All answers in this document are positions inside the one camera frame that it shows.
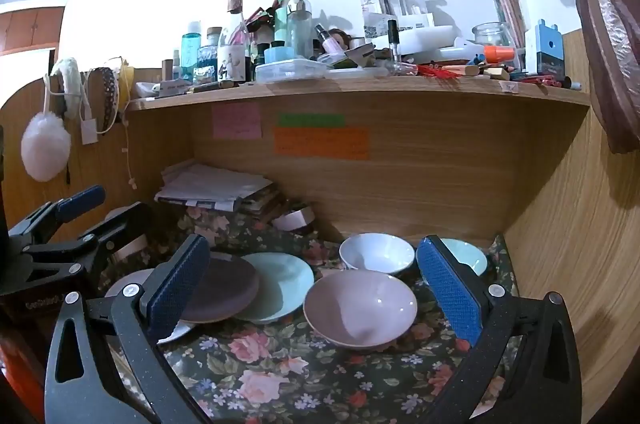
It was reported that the patterned headband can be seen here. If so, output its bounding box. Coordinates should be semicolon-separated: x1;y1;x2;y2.
91;67;121;133

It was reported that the corked glass bottle illustrated label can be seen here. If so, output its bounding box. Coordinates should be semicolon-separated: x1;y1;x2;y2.
218;0;250;82

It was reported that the pink bowl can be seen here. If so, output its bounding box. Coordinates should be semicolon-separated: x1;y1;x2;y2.
303;273;418;351

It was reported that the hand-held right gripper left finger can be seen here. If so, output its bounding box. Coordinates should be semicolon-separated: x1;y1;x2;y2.
44;234;211;424

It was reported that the white box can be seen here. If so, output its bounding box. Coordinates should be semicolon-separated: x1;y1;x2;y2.
400;26;456;55

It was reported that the clear plastic box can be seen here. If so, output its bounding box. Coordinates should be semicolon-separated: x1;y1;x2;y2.
254;58;329;84

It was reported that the square glass bottle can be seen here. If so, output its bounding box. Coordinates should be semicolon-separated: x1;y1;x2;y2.
197;27;224;82

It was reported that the tall clear pencil jar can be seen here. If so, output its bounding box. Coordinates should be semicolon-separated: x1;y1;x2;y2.
491;0;529;70

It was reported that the brown shiny curtain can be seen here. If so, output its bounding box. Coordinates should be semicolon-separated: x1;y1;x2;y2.
484;0;640;155

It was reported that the yellow headband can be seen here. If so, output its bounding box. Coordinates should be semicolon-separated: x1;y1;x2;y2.
117;58;137;102

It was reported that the orange sticky note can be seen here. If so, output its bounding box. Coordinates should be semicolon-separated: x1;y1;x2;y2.
273;127;370;161

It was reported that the mint green bowl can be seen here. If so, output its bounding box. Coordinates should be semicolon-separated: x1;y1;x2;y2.
440;238;489;277

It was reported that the wooden shelf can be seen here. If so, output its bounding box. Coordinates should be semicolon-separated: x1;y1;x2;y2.
122;70;593;113

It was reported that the short glass jar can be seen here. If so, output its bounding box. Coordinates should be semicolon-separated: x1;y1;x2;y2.
472;22;521;60

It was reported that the blue liquid bottle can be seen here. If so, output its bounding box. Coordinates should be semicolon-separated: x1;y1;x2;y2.
182;20;203;82

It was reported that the white plate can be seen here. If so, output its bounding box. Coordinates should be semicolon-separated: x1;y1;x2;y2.
104;268;197;345

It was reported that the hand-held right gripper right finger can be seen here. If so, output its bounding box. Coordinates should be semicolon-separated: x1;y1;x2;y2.
415;234;596;424

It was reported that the blue box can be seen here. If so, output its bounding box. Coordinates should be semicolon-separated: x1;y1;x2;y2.
534;19;566;77

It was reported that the black mascara tube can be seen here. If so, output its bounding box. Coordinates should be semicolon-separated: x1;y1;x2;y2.
387;18;403;62

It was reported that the white bowl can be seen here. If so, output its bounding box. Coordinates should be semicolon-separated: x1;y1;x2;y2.
339;233;416;276

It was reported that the mint green plate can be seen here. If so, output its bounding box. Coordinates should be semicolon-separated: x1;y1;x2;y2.
234;252;315;324

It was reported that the green sticky note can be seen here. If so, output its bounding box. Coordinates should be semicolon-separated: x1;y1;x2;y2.
278;113;346;129

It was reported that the pink sticky note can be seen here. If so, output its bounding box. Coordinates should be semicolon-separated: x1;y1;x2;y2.
212;104;263;141

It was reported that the white fluffy puff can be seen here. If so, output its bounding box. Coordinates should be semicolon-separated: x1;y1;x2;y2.
20;112;73;183

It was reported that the mint green bottle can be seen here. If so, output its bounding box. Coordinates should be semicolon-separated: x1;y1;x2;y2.
273;0;299;50

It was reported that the small pale pink box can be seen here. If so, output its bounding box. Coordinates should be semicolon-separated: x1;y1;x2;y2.
272;204;316;233

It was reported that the beaded string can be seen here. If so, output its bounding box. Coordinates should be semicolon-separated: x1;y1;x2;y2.
121;118;138;191

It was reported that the stack of white papers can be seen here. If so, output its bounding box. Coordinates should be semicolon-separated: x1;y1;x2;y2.
154;161;274;213

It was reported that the pink perfume bottle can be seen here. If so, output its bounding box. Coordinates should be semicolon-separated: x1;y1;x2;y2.
314;23;346;65

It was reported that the floral tablecloth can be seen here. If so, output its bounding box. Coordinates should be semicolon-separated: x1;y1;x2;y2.
100;203;522;424

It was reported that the white hanging tag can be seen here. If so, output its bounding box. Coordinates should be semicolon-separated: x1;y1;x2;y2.
79;118;99;146

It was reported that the flat white carton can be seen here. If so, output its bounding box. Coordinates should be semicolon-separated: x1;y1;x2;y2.
149;78;194;97

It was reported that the orange capped bottle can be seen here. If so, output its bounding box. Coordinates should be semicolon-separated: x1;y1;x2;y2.
483;44;516;65

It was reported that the brown plate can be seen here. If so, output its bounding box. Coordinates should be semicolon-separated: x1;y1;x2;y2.
180;257;260;324

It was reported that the stack of books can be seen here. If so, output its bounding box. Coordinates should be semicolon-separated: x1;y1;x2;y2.
234;185;287;225

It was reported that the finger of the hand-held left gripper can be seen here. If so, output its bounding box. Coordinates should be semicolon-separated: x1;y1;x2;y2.
75;202;152;267
9;185;107;251

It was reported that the wooden wall cabinet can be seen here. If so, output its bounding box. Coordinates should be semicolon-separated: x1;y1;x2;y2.
0;0;66;55

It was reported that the red tassel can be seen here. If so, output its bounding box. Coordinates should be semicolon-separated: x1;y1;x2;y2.
417;63;466;83

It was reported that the clear bottle silver cap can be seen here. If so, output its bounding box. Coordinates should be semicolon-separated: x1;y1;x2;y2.
286;0;314;60

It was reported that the light blue jar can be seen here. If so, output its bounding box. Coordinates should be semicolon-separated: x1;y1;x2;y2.
263;44;296;65

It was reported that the clear brush package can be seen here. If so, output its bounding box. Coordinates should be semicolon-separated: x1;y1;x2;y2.
358;0;436;43

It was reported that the white fluffy headband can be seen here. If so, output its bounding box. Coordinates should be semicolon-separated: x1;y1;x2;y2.
49;58;84;121

